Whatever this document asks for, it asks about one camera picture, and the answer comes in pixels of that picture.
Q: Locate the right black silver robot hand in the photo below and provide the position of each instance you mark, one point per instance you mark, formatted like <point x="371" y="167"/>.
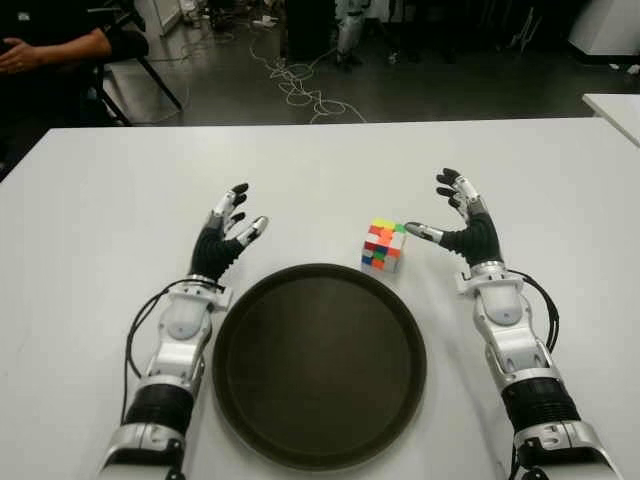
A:
<point x="475" y="240"/>

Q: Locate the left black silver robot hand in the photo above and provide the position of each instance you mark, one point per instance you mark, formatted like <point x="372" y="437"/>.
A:
<point x="212" y="250"/>

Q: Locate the multicoloured Rubik's cube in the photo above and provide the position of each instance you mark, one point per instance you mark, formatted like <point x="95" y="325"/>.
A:
<point x="382" y="245"/>

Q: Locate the bystander's bare forearm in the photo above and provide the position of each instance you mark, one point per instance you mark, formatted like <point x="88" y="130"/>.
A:
<point x="55" y="55"/>

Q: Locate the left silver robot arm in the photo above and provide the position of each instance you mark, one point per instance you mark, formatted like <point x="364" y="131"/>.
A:
<point x="182" y="320"/>

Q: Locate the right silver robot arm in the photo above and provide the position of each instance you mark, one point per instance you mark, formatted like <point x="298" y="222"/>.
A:
<point x="505" y="305"/>

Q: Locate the dark brown round plate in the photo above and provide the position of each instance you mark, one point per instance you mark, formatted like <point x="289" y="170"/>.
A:
<point x="320" y="370"/>

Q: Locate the black chair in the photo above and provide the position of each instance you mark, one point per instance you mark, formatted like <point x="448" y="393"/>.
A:
<point x="165" y="85"/>

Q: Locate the white side table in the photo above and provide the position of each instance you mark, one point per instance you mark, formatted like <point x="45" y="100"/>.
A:
<point x="620" y="112"/>

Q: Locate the silver folding metal stand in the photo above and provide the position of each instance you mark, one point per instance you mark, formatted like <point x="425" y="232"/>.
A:
<point x="525" y="30"/>

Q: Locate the black cabinet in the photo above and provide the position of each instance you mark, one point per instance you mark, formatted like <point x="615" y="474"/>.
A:
<point x="310" y="30"/>

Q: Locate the white board panel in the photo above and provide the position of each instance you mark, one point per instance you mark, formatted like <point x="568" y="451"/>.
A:
<point x="160" y="15"/>

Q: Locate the white cabinet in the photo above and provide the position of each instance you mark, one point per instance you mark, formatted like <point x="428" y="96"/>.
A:
<point x="605" y="25"/>

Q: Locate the seated person black clothes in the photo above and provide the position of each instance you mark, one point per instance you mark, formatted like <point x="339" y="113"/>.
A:
<point x="40" y="20"/>

